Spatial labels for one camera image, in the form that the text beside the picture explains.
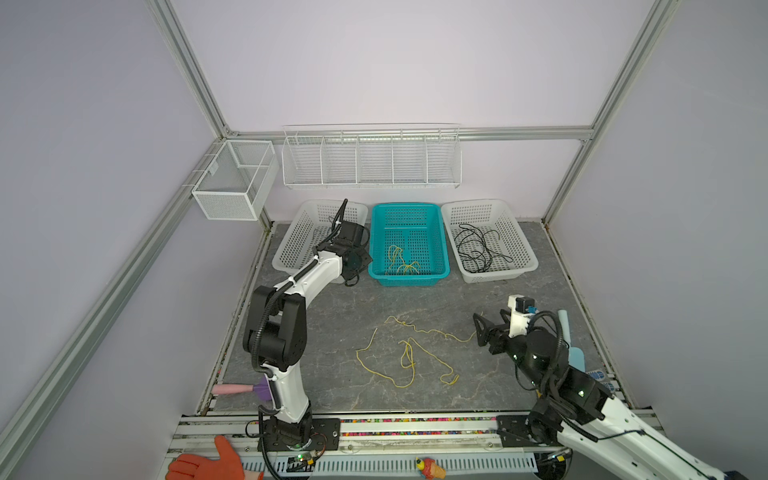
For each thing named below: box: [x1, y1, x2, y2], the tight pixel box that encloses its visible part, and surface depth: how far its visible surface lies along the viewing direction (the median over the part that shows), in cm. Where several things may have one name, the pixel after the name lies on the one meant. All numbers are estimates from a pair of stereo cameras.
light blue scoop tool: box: [558, 309, 586, 372], surface depth 90 cm
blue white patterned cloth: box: [586, 370, 615, 391], surface depth 84 cm
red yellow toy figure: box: [415, 457, 447, 480], surface depth 69 cm
